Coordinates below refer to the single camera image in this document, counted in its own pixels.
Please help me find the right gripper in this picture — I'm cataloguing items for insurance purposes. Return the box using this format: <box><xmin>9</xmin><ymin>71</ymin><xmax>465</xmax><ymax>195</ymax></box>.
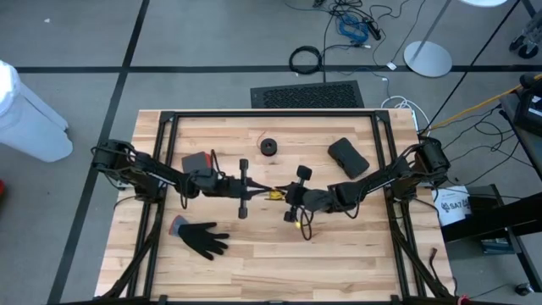
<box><xmin>275</xmin><ymin>164</ymin><xmax>335</xmax><ymax>224</ymax></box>

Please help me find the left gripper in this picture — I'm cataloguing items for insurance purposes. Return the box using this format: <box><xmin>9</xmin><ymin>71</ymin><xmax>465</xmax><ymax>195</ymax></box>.
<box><xmin>192</xmin><ymin>158</ymin><xmax>274</xmax><ymax>220</ymax></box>

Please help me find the red cord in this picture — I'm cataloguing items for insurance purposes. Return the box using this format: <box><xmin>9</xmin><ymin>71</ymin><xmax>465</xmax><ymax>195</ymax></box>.
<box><xmin>256</xmin><ymin>130</ymin><xmax>272</xmax><ymax>157</ymax></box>

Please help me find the red and black pad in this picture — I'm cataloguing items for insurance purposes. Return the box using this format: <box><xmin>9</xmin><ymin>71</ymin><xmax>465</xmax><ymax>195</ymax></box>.
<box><xmin>180</xmin><ymin>151</ymin><xmax>213</xmax><ymax>174</ymax></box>

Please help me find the black zip case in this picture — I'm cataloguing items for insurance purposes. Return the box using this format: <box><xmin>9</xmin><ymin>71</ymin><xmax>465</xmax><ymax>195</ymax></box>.
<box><xmin>328</xmin><ymin>136</ymin><xmax>371</xmax><ymax>180</ymax></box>

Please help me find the black glove grey cuff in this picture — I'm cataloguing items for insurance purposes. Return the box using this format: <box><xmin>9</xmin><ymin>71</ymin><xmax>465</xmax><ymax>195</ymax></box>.
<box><xmin>168</xmin><ymin>214</ymin><xmax>230</xmax><ymax>261</ymax></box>

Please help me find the black floor vent grille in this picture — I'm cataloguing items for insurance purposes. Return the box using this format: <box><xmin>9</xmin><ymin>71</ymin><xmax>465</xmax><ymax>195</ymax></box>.
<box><xmin>250</xmin><ymin>80</ymin><xmax>366</xmax><ymax>109</ymax></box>

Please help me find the grey round-base stand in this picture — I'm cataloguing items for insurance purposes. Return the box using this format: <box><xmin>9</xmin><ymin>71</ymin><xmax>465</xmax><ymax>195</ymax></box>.
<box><xmin>402</xmin><ymin>0</ymin><xmax>453</xmax><ymax>79</ymax></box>

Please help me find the black box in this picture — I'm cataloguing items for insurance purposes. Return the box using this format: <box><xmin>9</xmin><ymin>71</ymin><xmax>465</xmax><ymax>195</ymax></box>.
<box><xmin>467</xmin><ymin>184</ymin><xmax>506</xmax><ymax>213</ymax></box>

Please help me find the stack of books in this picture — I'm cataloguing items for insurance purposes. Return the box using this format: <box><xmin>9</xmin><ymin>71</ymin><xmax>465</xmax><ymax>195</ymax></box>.
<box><xmin>480</xmin><ymin>236</ymin><xmax>516</xmax><ymax>255</ymax></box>

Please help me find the white bagged bin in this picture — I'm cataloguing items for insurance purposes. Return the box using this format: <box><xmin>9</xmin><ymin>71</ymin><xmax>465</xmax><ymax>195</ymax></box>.
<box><xmin>0</xmin><ymin>58</ymin><xmax>74</xmax><ymax>164</ymax></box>

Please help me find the grey side table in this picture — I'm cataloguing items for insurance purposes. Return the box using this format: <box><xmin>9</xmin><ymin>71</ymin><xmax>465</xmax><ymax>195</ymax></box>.
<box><xmin>499</xmin><ymin>92</ymin><xmax>542</xmax><ymax>183</ymax></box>

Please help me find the black electronic device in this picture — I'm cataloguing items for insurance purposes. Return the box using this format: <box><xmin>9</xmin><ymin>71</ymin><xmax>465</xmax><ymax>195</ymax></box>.
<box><xmin>514</xmin><ymin>72</ymin><xmax>542</xmax><ymax>137</ymax></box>

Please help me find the white round disc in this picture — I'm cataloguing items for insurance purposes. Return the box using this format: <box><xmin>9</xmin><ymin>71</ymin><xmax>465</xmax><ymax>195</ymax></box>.
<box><xmin>459</xmin><ymin>0</ymin><xmax>509</xmax><ymax>8</ymax></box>

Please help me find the black caster wheel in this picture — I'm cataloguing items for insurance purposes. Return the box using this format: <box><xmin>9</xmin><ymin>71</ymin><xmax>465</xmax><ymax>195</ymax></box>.
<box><xmin>509</xmin><ymin>16</ymin><xmax>542</xmax><ymax>59</ymax></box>

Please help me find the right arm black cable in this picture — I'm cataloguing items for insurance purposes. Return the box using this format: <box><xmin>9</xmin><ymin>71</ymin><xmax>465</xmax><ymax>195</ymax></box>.
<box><xmin>298</xmin><ymin>207</ymin><xmax>315</xmax><ymax>241</ymax></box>

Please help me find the black aluminium frame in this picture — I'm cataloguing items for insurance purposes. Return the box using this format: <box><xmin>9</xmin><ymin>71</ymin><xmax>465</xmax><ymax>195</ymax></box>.
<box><xmin>95</xmin><ymin>108</ymin><xmax>456</xmax><ymax>305</ymax></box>

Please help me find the coiled black floor cable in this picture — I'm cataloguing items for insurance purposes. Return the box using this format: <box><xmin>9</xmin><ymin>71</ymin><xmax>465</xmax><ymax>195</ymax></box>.
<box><xmin>288</xmin><ymin>45</ymin><xmax>324</xmax><ymax>76</ymax></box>

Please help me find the white floor cable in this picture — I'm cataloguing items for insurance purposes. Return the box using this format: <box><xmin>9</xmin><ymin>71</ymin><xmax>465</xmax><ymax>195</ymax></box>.
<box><xmin>380</xmin><ymin>96</ymin><xmax>431</xmax><ymax>128</ymax></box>

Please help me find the brown strap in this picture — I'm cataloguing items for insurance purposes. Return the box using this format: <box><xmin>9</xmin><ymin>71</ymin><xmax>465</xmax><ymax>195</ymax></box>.
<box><xmin>427</xmin><ymin>247</ymin><xmax>440</xmax><ymax>275</ymax></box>

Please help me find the blue floor cable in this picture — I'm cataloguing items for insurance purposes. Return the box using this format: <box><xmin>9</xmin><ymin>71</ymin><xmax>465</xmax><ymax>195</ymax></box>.
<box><xmin>337</xmin><ymin>14</ymin><xmax>371</xmax><ymax>43</ymax></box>

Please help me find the yellow floor cable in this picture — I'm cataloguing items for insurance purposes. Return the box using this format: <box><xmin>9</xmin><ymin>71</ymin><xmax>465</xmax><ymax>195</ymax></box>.
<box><xmin>423</xmin><ymin>72</ymin><xmax>542</xmax><ymax>132</ymax></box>

